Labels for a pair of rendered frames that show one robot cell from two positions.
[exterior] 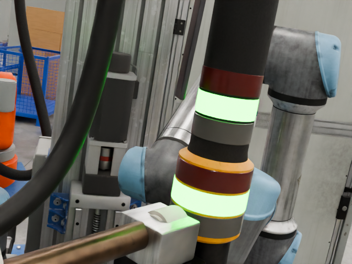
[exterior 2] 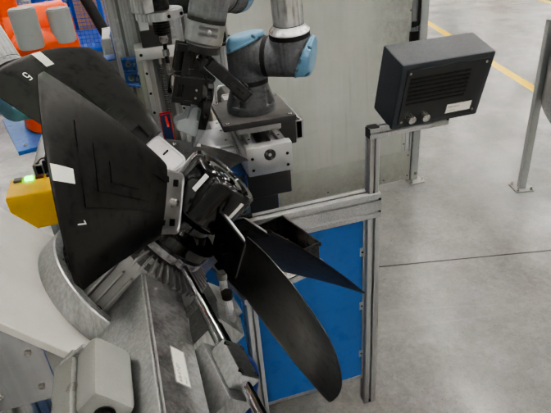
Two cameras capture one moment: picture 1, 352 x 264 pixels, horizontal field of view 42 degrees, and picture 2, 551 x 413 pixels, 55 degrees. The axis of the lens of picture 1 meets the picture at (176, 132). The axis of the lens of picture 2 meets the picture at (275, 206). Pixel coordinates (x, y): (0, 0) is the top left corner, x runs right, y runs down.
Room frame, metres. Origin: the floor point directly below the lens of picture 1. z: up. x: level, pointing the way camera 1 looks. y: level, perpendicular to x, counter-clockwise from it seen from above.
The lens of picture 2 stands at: (-0.57, -0.19, 1.59)
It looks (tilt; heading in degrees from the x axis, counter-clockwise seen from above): 30 degrees down; 1
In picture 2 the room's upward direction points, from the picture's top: 5 degrees counter-clockwise
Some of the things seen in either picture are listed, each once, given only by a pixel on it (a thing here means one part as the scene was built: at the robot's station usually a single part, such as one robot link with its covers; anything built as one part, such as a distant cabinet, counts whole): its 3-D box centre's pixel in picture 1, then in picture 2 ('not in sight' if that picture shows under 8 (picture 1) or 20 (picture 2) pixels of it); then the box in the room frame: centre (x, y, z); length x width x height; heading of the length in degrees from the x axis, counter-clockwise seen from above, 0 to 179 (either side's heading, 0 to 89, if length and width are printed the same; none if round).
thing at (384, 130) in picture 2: not in sight; (407, 124); (0.77, -0.54, 1.04); 0.24 x 0.03 x 0.03; 106
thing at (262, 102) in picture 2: not in sight; (250, 93); (1.00, -0.11, 1.09); 0.15 x 0.15 x 0.10
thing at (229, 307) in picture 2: not in sight; (228, 305); (0.14, -0.08, 0.99); 0.02 x 0.02 x 0.06
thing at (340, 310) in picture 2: not in sight; (239, 337); (0.63, -0.02, 0.45); 0.82 x 0.02 x 0.66; 106
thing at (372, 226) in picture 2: not in sight; (369, 316); (0.74, -0.44, 0.39); 0.04 x 0.04 x 0.78; 16
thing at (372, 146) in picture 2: not in sight; (372, 160); (0.74, -0.44, 0.96); 0.03 x 0.03 x 0.20; 16
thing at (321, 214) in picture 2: not in sight; (225, 235); (0.63, -0.02, 0.82); 0.90 x 0.04 x 0.08; 106
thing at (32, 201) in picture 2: not in sight; (51, 201); (0.52, 0.36, 1.02); 0.16 x 0.10 x 0.11; 106
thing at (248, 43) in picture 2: not in sight; (248, 54); (1.00, -0.11, 1.20); 0.13 x 0.12 x 0.14; 71
